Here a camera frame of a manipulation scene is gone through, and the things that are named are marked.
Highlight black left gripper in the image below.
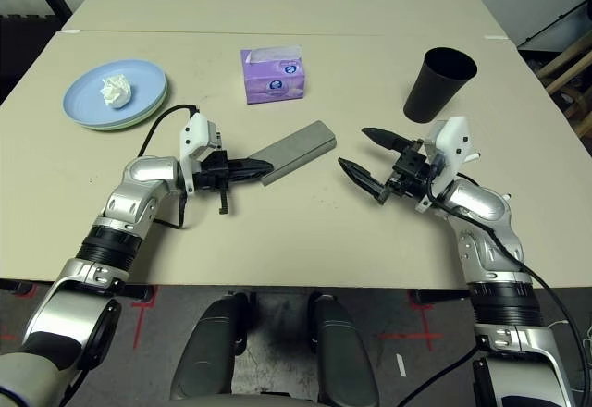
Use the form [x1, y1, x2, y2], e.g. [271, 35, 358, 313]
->
[197, 150, 274, 216]

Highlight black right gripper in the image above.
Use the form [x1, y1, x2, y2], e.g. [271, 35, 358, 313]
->
[337, 126, 438, 204]

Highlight grey glasses case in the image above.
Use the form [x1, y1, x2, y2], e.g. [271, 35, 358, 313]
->
[247, 119, 338, 188]

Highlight white tissue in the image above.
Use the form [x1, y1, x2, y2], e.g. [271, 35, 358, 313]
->
[99, 73, 133, 110]

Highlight blue plastic plate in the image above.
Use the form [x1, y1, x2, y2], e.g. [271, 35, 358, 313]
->
[63, 58, 168, 130]

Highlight purple tissue box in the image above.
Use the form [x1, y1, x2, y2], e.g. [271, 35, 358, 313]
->
[239, 44, 307, 105]

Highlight black plastic cup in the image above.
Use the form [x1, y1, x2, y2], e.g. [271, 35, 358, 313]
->
[402, 46, 478, 125]

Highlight green plastic plate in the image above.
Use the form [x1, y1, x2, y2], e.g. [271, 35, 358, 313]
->
[76, 78, 170, 133]

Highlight red floor tape cross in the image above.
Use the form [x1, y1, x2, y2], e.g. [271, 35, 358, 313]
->
[131, 286, 158, 351]
[376, 302, 443, 352]

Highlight grey left robot leg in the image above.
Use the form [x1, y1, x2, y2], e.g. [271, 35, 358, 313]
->
[168, 291, 253, 401]

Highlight grey robot leg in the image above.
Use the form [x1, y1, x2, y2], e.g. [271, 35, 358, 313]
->
[168, 291, 253, 401]
[307, 291, 380, 407]

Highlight grey right robot leg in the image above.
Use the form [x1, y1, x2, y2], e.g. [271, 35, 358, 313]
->
[307, 291, 380, 407]

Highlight wooden rack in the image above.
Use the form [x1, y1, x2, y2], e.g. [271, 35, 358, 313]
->
[538, 31, 592, 140]

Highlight black foam floor mats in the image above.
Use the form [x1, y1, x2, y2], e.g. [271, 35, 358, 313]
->
[0, 8, 64, 103]

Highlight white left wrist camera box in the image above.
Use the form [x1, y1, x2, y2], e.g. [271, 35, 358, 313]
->
[179, 111, 223, 194]

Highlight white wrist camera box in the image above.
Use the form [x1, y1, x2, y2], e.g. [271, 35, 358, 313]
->
[415, 115, 475, 214]
[179, 111, 223, 194]

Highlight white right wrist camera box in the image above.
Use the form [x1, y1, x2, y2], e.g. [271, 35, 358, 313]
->
[415, 115, 475, 214]

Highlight black left wrist camera cable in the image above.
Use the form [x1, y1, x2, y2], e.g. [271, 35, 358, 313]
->
[137, 104, 201, 231]

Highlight black hanging cable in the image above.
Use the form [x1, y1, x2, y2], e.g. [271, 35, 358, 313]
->
[406, 351, 482, 407]

